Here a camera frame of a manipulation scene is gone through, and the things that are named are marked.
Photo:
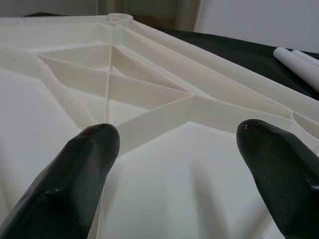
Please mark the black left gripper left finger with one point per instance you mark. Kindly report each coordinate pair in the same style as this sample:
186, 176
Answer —
62, 194

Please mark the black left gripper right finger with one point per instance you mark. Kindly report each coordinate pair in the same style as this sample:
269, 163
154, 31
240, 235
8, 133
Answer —
286, 179

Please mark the white plastic table top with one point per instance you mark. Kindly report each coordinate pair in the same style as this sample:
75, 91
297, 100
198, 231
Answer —
162, 174

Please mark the white plastic table leg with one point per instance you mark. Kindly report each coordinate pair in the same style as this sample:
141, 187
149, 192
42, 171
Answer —
299, 72
309, 56

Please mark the black cloth table cover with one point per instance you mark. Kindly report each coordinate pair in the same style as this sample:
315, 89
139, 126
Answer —
236, 49

